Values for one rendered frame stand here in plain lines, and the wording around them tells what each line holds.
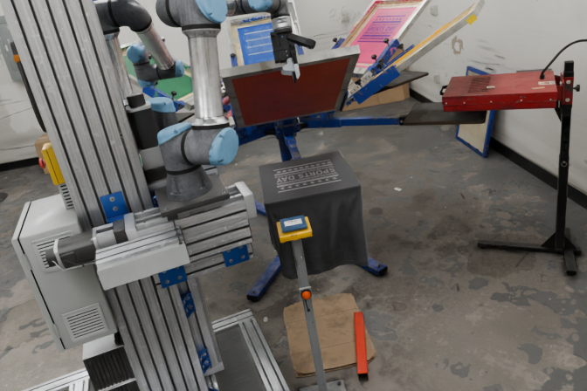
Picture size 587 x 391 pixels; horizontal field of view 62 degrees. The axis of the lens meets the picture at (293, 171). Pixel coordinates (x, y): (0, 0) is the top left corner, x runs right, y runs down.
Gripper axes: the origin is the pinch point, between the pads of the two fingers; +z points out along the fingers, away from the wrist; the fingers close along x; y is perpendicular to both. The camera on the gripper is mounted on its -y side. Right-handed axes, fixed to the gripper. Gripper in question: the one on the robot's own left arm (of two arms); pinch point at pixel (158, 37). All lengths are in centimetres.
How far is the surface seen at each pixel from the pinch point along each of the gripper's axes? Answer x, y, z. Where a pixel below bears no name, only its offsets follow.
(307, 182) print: 75, 63, -36
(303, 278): 76, 87, -80
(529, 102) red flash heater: 191, 37, 11
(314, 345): 80, 121, -80
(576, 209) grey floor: 262, 133, 76
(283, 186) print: 64, 65, -37
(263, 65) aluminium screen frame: 58, 5, -47
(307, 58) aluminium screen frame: 76, 3, -44
